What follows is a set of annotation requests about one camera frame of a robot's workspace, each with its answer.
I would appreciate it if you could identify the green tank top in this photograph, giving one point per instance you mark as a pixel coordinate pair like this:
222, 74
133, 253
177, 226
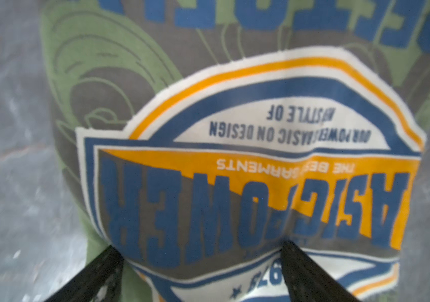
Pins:
198, 136

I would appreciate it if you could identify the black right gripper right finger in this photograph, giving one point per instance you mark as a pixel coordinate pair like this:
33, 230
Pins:
306, 281

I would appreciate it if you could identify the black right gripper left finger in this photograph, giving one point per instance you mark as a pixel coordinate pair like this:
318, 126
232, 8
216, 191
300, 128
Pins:
100, 280

